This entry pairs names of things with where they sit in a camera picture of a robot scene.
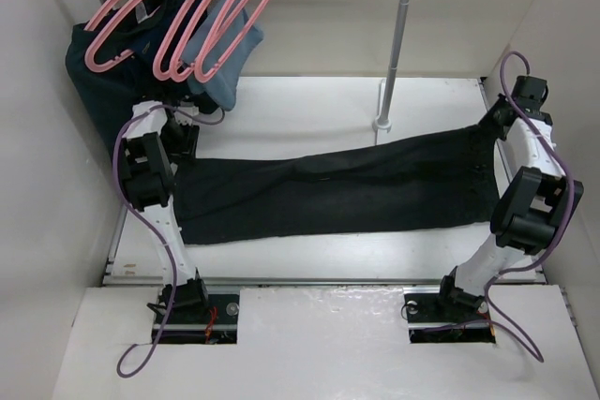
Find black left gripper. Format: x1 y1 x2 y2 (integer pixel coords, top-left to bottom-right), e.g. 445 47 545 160
159 119 197 165

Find black trousers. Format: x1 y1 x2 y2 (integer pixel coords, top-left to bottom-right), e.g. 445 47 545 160
174 126 499 245

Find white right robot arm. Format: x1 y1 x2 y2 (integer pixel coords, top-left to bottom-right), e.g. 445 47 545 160
433 76 583 321

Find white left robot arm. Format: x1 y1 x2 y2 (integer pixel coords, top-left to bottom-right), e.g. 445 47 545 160
112 101 210 322

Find dark green hanging trousers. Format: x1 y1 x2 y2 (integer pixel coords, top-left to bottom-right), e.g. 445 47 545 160
65 23 166 153

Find pink hanger leftmost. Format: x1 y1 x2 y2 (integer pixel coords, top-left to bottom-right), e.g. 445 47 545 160
83 0 188 74

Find pink hanger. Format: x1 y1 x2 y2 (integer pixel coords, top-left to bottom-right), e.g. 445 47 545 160
152 0 249 82
192 0 282 85
168 0 262 82
83 0 188 74

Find pink hanger rightmost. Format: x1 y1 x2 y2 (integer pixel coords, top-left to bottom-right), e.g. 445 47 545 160
192 0 282 85

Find dark navy hanging garment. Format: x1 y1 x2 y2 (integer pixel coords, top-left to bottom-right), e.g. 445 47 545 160
126 0 221 106

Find light blue hanging garment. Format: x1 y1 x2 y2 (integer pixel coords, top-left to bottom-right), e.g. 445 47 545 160
185 0 266 111

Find white rack base foot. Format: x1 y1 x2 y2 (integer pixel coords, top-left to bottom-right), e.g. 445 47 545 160
372 80 393 140

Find grey right rack pole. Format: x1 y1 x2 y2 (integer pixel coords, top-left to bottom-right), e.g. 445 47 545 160
385 0 410 93

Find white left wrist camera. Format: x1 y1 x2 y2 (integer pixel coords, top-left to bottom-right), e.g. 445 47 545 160
174 102 201 126

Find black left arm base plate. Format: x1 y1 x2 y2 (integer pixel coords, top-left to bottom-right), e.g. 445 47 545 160
158 293 240 345

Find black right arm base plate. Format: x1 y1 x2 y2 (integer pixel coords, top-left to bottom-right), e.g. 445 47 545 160
400 287 496 344

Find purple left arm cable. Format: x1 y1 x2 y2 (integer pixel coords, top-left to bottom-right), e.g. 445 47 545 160
112 102 231 378

